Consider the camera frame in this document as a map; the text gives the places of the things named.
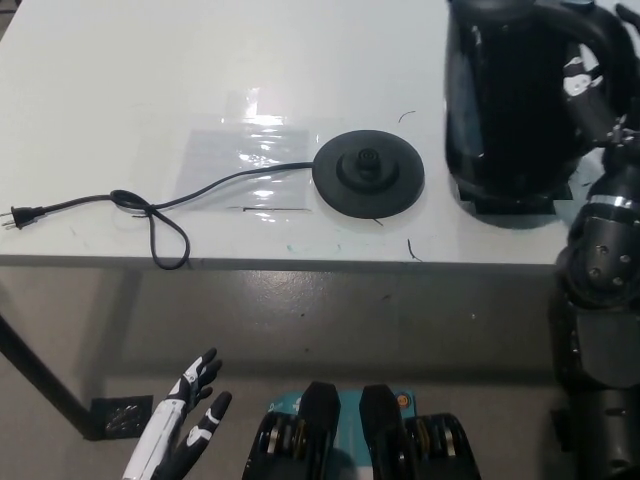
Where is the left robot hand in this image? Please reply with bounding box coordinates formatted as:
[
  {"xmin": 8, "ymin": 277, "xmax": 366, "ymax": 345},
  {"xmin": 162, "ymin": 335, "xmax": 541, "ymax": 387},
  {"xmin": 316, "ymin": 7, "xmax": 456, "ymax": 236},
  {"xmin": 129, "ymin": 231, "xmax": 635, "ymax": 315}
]
[{"xmin": 122, "ymin": 347, "xmax": 234, "ymax": 480}]

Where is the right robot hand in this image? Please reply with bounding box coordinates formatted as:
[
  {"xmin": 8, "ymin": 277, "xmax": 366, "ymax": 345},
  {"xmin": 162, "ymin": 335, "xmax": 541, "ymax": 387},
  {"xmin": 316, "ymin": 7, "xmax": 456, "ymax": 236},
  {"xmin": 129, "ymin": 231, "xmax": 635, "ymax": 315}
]
[{"xmin": 561, "ymin": 2, "xmax": 640, "ymax": 202}]

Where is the black electric kettle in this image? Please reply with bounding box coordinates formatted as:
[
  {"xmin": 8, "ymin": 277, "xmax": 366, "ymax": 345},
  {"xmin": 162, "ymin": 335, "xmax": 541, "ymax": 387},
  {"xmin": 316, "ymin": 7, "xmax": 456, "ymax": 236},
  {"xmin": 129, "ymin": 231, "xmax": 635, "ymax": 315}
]
[{"xmin": 443, "ymin": 0, "xmax": 624, "ymax": 205}]

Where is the round black kettle base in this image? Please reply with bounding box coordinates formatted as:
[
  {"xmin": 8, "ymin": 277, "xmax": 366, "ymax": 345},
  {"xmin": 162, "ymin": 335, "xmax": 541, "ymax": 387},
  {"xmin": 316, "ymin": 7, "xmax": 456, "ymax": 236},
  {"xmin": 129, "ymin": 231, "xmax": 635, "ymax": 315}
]
[{"xmin": 312, "ymin": 129, "xmax": 427, "ymax": 219}]

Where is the black tape marker patch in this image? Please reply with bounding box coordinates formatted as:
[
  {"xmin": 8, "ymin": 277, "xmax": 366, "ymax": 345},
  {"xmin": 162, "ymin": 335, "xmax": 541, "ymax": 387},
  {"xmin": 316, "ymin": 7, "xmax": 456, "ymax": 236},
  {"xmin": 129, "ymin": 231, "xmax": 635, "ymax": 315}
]
[{"xmin": 456, "ymin": 177, "xmax": 574, "ymax": 220}]

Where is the black table leg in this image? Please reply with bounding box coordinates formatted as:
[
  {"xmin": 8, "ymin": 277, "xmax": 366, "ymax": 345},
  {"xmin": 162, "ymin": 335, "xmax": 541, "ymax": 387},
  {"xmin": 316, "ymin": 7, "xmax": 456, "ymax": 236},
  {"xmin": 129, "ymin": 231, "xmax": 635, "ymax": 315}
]
[{"xmin": 0, "ymin": 313, "xmax": 101, "ymax": 442}]

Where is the clear plastic sheet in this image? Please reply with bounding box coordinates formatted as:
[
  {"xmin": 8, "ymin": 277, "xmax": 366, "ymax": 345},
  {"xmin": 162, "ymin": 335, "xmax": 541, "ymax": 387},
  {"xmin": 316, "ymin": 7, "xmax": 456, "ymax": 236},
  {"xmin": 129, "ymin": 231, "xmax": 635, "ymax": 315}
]
[{"xmin": 178, "ymin": 89, "xmax": 346, "ymax": 214}]

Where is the black power cord with plug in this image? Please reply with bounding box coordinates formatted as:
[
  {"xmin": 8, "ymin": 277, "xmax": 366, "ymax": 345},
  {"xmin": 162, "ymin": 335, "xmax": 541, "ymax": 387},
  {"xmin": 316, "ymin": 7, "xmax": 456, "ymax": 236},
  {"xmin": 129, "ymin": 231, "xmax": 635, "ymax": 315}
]
[{"xmin": 0, "ymin": 162, "xmax": 317, "ymax": 272}]

